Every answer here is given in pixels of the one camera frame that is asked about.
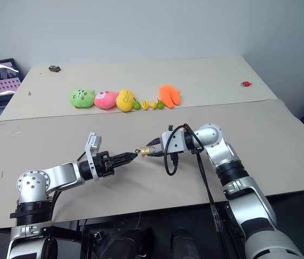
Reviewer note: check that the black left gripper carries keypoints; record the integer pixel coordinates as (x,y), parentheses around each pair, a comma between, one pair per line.
(104,165)

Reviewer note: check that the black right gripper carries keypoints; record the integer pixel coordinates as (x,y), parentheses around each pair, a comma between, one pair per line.
(160,147)

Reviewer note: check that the brass padlock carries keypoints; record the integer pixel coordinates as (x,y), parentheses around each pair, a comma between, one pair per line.
(146,151)

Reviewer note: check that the small padlock key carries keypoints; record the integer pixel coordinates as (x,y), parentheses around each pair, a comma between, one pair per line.
(138,150)

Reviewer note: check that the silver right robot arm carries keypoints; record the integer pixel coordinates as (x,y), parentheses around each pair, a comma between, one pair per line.
(249,194)

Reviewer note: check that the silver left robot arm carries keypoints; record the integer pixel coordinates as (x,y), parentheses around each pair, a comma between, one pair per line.
(60,174)

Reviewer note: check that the small yellow toy starfruit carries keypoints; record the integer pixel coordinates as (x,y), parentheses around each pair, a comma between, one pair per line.
(144,105)
(153,104)

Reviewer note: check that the small green toy pear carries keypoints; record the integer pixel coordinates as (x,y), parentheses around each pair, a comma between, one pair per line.
(136,105)
(160,104)

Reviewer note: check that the orange plush toy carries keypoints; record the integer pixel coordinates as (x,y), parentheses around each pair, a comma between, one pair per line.
(169,95)

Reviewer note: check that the yellow plush toy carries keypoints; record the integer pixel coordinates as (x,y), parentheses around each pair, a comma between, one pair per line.
(125,101)

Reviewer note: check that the pink plush toy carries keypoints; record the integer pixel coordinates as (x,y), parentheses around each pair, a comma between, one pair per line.
(104,100)

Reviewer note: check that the green plush toy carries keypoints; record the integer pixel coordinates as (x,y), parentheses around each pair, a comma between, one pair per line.
(82,98)

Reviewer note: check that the dark rounded shape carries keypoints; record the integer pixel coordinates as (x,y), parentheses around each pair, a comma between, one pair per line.
(183,244)
(131,244)

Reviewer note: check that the small red object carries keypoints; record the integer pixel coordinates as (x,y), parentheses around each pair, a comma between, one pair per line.
(245,84)

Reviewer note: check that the small dark box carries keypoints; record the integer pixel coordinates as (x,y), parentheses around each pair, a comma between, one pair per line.
(54,68)

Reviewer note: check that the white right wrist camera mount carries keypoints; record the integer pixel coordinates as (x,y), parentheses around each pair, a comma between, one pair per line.
(177,141)

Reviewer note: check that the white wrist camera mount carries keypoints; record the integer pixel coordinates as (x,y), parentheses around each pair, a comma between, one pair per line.
(177,141)
(93,140)

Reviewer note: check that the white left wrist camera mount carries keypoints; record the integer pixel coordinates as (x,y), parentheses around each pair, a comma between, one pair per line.
(93,140)

